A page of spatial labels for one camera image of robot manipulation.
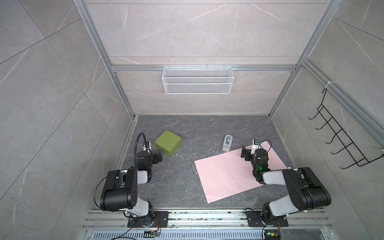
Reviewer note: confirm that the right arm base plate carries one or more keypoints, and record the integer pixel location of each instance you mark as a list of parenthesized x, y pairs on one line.
[(261, 219)]

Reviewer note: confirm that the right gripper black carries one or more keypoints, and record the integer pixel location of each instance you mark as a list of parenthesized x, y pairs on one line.
[(248, 153)]

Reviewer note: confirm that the pink wrapping paper sheet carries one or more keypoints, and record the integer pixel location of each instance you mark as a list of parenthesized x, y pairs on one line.
[(225, 175)]

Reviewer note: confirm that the white tape dispenser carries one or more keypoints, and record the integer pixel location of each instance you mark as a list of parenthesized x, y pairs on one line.
[(227, 143)]

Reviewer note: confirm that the aluminium rail base frame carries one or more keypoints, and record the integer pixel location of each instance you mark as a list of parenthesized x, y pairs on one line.
[(205, 224)]

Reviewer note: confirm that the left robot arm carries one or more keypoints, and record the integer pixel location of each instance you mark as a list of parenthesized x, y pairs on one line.
[(120, 190)]

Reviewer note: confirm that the white wire mesh basket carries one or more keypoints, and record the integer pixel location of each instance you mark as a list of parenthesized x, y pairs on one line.
[(197, 80)]

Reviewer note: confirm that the black wire hook rack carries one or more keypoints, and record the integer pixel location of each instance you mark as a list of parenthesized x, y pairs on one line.
[(340, 134)]

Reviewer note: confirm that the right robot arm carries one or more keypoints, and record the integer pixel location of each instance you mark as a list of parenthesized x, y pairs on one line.
[(305, 190)]

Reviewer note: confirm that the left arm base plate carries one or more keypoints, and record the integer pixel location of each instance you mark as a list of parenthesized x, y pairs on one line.
[(152, 220)]

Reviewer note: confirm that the green connector board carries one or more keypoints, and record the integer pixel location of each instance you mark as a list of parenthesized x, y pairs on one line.
[(271, 235)]

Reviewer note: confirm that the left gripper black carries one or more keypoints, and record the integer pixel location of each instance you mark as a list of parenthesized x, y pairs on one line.
[(156, 157)]

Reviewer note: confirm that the green gift box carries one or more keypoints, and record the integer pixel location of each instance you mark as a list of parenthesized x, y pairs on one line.
[(168, 142)]

